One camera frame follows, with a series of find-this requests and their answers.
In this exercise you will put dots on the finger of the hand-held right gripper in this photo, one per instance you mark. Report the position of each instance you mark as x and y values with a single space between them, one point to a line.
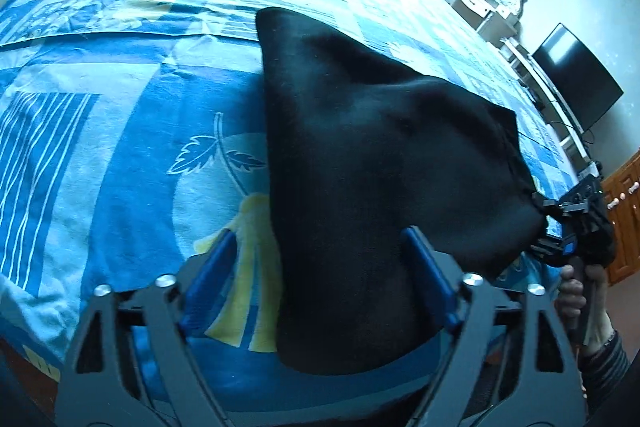
545 252
552 206

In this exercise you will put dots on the blue printed bedsheet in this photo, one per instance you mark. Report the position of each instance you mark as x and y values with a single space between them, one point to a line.
125 107

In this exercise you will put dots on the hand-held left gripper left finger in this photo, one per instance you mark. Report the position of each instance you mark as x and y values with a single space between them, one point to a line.
210 279

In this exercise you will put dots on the black pants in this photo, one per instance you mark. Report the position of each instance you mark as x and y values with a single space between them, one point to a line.
375 157

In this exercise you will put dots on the person's right forearm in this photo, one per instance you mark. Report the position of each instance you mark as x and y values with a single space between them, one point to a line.
605 372

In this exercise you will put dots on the white TV shelf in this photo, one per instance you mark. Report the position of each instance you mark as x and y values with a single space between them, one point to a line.
555 97

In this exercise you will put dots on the person's right hand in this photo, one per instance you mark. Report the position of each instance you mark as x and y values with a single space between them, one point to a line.
570 297

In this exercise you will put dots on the wooden cabinet with knobs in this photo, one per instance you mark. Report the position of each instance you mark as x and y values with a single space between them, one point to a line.
622 227

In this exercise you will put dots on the black flat television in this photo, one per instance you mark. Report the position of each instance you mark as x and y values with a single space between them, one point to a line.
575 77

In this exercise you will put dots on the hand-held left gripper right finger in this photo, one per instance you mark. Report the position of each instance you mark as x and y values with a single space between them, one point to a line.
430 277

